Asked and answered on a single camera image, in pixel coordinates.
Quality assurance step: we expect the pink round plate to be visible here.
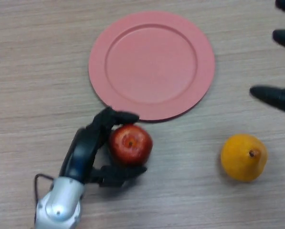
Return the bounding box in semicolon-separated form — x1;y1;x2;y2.
88;10;216;123

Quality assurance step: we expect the red apple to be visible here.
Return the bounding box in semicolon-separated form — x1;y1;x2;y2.
108;124;154;167

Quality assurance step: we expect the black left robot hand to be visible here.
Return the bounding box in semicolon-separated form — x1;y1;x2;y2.
58;106;148;188

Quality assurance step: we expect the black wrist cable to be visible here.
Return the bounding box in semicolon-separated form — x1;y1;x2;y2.
33;174;55;207

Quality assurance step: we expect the yellow pear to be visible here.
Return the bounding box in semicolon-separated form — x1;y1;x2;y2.
220;133;269;183

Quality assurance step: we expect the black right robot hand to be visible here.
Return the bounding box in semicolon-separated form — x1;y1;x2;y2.
249;0;285;121

